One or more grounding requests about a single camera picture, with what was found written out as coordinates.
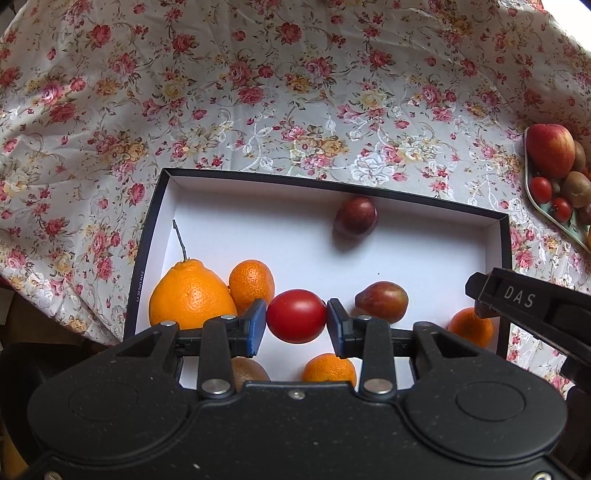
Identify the light green tray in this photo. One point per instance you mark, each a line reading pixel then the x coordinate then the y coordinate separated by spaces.
pixel 557 179

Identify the floral tablecloth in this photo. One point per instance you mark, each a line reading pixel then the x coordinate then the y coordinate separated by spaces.
pixel 429 97

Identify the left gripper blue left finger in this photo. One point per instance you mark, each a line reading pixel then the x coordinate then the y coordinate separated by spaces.
pixel 246 331

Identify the red tomato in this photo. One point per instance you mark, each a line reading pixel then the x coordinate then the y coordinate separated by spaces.
pixel 296 316

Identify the right cherry tomato on tray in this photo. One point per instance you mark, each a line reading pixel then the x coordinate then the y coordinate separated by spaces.
pixel 561 210

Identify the front brown kiwi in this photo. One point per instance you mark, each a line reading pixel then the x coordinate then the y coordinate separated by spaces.
pixel 576 189

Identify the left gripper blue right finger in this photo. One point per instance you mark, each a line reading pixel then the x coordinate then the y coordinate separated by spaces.
pixel 347 333

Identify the small mandarin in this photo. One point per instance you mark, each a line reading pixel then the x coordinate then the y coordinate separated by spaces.
pixel 248 281

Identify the red apple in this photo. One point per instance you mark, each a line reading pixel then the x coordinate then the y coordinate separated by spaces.
pixel 551 148

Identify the black white cardboard box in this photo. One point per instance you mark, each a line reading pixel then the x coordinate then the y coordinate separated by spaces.
pixel 430 247

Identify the large orange with stem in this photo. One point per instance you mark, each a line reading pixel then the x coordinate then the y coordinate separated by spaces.
pixel 189 294

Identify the dark purple plum on tray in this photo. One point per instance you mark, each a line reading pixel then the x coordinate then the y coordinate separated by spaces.
pixel 584 215

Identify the back brown kiwi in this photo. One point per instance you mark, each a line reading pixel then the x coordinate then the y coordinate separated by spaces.
pixel 580 160

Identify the red-green plum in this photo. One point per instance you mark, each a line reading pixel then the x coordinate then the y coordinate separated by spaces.
pixel 384 299

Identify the mandarin with stem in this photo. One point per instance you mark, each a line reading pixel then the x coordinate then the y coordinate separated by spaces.
pixel 329 368

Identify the left cherry tomato on tray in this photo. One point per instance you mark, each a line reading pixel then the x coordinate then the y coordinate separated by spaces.
pixel 541 190

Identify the brown kiwi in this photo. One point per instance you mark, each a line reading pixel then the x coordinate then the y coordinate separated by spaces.
pixel 580 160
pixel 576 189

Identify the dark red-brown plum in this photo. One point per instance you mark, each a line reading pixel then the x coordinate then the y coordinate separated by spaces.
pixel 246 369

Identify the cherry tomato on tray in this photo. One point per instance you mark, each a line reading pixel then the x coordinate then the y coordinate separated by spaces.
pixel 541 190
pixel 561 210

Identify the round mandarin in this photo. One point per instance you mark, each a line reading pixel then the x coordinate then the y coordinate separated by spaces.
pixel 468 325

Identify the dark purple plum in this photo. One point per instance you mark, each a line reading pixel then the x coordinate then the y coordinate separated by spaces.
pixel 356 218
pixel 584 215

